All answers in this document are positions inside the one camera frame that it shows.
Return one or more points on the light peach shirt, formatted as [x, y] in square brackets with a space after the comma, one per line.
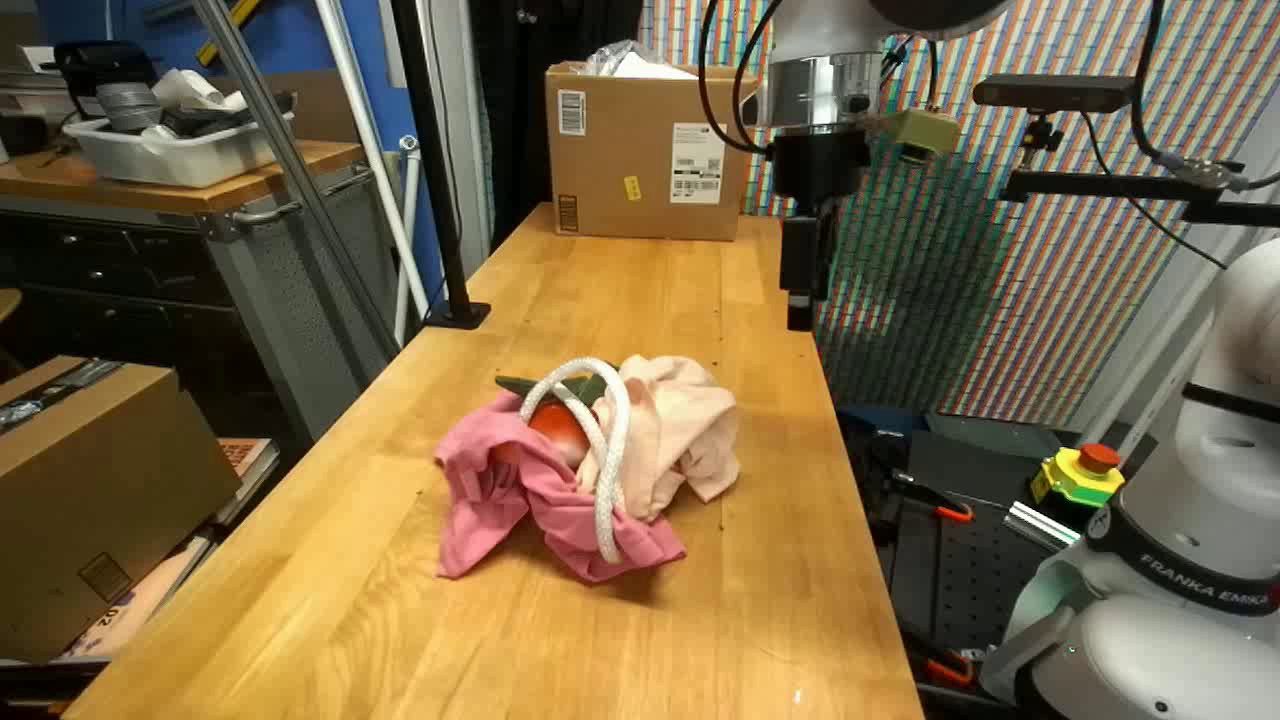
[680, 433]

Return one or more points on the pink cloth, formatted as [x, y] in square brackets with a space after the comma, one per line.
[506, 474]

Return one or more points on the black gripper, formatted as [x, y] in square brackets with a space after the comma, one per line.
[805, 177]

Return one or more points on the cardboard box on table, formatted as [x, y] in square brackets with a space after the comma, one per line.
[636, 152]

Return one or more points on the white plastic bin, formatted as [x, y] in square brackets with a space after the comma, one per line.
[169, 160]

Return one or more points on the wooden side bench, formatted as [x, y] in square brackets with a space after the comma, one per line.
[72, 184]

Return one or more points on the yellow red emergency stop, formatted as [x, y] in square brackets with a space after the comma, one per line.
[1086, 474]

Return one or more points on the cardboard box on floor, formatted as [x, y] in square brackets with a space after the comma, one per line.
[103, 474]

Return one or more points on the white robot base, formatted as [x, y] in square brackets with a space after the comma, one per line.
[1171, 600]

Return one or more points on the black camera stand pole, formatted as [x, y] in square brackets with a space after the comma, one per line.
[457, 304]

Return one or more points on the orange plush fruit green leaves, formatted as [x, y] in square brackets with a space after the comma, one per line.
[559, 427]

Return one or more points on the black camera on mount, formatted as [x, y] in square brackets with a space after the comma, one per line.
[1057, 94]

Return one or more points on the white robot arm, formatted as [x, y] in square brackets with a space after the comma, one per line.
[821, 109]

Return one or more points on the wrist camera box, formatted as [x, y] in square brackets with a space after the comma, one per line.
[925, 134]

